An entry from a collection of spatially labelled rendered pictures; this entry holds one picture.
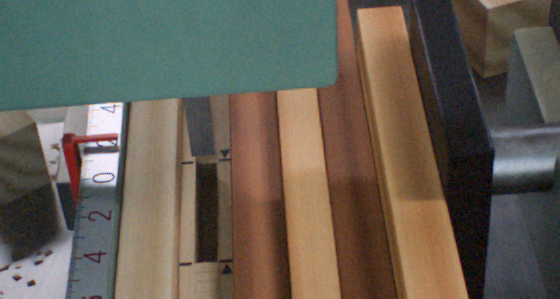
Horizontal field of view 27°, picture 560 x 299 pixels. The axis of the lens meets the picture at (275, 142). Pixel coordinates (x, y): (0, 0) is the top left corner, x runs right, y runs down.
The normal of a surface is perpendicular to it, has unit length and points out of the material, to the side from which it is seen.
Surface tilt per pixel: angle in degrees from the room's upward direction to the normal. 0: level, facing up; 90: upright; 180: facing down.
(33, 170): 90
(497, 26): 90
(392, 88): 0
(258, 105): 0
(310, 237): 0
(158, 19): 90
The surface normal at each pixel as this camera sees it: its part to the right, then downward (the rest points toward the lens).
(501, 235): -0.06, -0.76
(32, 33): 0.04, 0.65
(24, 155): 0.60, 0.49
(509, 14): 0.36, 0.58
